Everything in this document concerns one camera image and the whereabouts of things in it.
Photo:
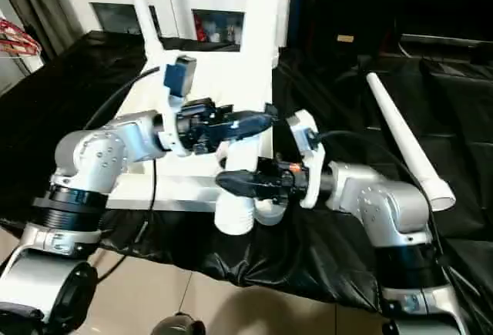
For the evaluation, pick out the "white plastic table top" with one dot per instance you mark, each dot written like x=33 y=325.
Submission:
x=215 y=73

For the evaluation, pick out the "white plastic table leg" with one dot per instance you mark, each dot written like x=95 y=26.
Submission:
x=144 y=15
x=404 y=138
x=263 y=42

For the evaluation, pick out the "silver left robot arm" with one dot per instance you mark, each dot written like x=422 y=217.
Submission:
x=100 y=158

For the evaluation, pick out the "black mat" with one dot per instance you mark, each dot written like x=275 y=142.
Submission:
x=308 y=254

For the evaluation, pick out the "red bottle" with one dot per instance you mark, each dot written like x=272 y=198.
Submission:
x=199 y=29

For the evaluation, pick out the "small yellow label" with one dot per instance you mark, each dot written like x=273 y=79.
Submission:
x=345 y=38

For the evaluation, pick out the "black metal bar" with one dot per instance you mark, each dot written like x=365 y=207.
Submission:
x=447 y=41

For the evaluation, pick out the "grey curtain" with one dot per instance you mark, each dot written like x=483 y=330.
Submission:
x=42 y=4

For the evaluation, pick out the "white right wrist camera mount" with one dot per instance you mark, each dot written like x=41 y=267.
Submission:
x=308 y=146

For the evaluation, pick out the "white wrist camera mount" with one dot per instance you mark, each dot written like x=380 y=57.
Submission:
x=179 y=77
x=308 y=146

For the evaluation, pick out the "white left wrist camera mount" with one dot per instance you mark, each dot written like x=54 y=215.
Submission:
x=179 y=77

